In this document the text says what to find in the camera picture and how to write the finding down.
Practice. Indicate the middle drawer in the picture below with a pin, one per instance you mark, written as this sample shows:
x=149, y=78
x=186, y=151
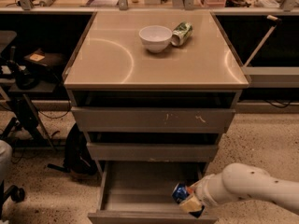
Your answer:
x=150, y=152

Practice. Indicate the blue pepsi can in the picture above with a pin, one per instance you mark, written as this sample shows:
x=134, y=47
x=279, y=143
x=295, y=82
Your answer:
x=180, y=193

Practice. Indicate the white bowl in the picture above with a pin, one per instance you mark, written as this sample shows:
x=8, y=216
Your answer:
x=155, y=38

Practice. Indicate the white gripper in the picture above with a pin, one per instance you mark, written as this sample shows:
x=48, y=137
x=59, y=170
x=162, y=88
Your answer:
x=202, y=188

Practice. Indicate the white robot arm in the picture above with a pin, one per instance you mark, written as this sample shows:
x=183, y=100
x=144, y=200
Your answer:
x=236, y=183

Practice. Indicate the green soda can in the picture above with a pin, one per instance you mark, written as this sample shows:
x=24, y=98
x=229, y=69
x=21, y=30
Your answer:
x=181, y=33

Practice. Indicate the top drawer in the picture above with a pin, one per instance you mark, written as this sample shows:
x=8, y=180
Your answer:
x=153, y=120

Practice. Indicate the white stick with cork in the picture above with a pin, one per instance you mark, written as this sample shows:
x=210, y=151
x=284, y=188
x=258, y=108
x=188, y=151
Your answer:
x=275, y=21

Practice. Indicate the grey drawer cabinet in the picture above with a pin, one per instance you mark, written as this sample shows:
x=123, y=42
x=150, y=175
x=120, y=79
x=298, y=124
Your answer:
x=114, y=70

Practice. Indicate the open bottom drawer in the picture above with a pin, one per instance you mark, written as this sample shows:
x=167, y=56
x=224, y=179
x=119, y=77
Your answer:
x=140, y=192

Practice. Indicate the black box with label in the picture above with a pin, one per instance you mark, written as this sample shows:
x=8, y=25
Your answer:
x=43, y=62

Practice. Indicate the black backpack on floor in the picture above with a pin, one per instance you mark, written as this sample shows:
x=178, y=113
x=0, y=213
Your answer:
x=77, y=159

